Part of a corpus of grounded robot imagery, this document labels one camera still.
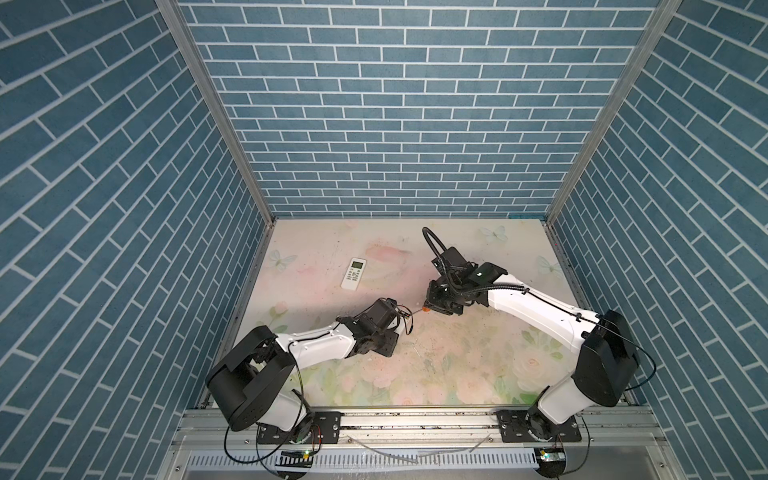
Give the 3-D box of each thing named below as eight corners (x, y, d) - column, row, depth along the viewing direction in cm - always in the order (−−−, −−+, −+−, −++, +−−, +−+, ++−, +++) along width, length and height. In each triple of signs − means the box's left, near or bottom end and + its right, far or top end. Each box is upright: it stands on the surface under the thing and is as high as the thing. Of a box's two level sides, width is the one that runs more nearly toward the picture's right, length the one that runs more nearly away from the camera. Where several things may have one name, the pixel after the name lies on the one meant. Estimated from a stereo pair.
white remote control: (340, 288, 103) (340, 284, 101) (352, 259, 111) (351, 256, 109) (357, 291, 102) (356, 288, 100) (367, 262, 110) (367, 259, 108)
